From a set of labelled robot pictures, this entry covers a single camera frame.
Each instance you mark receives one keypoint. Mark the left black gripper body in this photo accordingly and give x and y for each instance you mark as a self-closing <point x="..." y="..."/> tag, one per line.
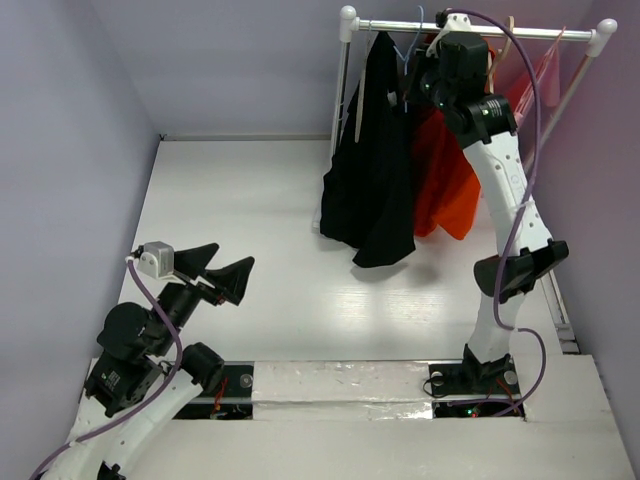
<point x="180" y="301"/>

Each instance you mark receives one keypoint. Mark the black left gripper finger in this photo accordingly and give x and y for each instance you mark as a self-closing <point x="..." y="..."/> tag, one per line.
<point x="231" y="281"/>
<point x="192" y="262"/>

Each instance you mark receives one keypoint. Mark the dark red hanging shirt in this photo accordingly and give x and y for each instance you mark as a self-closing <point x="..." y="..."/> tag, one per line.
<point x="423" y="140"/>

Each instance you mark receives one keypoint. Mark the light blue wire hanger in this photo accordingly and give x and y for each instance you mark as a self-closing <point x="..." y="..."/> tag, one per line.
<point x="406" y="59"/>

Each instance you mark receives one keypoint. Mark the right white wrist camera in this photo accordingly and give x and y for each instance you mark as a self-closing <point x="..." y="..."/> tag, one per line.
<point x="451" y="21"/>

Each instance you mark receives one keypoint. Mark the pink hanging shirt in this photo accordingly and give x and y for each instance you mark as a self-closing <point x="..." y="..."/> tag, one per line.
<point x="521" y="96"/>

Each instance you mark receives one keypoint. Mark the beige plastic hanger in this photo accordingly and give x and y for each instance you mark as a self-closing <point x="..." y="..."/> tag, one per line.
<point x="362" y="89"/>

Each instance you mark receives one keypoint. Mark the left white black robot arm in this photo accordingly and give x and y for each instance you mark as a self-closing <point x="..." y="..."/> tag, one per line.
<point x="145" y="376"/>

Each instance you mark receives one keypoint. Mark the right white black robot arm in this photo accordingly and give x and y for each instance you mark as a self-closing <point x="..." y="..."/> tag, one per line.
<point x="451" y="76"/>

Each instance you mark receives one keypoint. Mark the black t shirt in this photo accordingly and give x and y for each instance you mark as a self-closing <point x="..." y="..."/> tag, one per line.
<point x="367" y="194"/>

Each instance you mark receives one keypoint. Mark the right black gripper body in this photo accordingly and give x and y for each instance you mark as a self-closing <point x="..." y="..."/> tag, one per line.
<point x="417" y="87"/>

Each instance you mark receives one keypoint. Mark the orange hanging shirt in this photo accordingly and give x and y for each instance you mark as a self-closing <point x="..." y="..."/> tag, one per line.
<point x="456" y="189"/>

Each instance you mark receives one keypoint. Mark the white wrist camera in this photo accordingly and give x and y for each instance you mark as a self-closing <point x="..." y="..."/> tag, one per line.
<point x="155" y="259"/>
<point x="451" y="21"/>

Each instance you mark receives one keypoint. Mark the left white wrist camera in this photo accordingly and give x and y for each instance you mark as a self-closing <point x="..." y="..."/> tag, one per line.
<point x="155" y="259"/>

